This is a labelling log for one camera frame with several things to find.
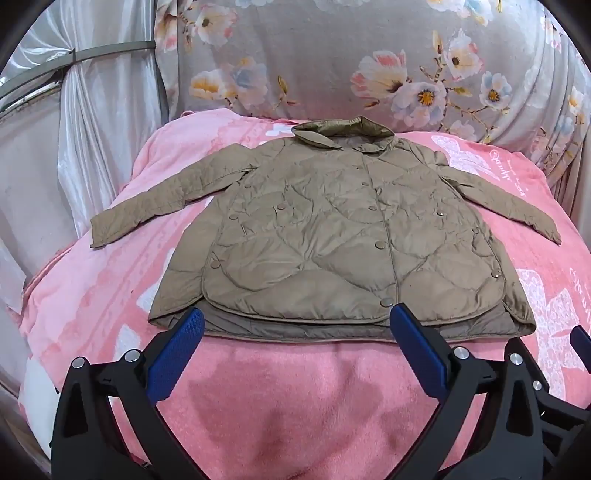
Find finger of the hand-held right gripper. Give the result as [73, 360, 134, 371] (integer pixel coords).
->
[569, 324, 591, 371]
[530, 378, 591, 469]

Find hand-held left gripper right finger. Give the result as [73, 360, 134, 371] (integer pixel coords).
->
[389, 303, 550, 480]

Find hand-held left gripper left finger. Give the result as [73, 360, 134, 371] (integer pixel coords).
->
[50, 307, 206, 480]

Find tan quilted jacket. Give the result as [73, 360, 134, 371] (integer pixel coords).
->
[90, 119, 562, 344]

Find pink patterned blanket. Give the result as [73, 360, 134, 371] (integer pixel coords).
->
[18, 110, 591, 480]

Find white satin curtain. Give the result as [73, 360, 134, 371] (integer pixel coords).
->
[0, 0, 172, 416]

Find grey floral bed sheet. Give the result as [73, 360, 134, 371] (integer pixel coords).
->
[154, 0, 591, 217]

